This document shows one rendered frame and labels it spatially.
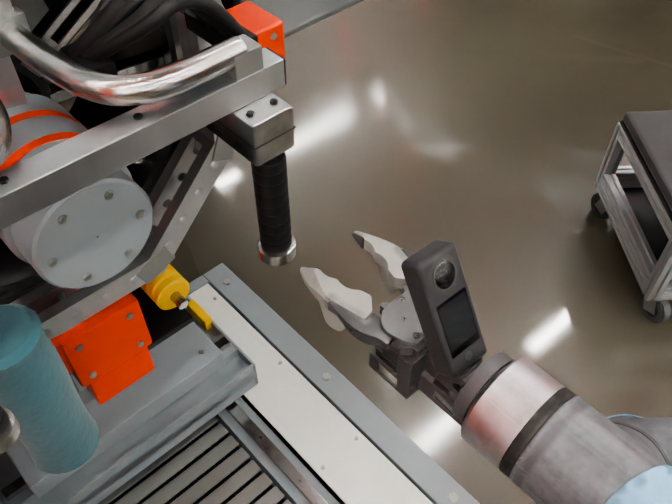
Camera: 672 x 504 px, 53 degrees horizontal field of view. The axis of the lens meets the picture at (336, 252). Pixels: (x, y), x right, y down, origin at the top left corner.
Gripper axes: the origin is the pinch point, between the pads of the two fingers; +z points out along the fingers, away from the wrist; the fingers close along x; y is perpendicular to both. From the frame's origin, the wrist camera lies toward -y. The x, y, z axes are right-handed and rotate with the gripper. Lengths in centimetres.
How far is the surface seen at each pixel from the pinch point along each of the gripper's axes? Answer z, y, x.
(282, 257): 8.0, 6.8, -0.9
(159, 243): 30.5, 19.2, -5.4
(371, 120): 89, 83, 97
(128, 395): 40, 61, -16
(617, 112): 38, 83, 159
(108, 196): 15.7, -6.2, -14.8
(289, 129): 8.5, -9.5, 1.7
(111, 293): 30.5, 23.1, -14.0
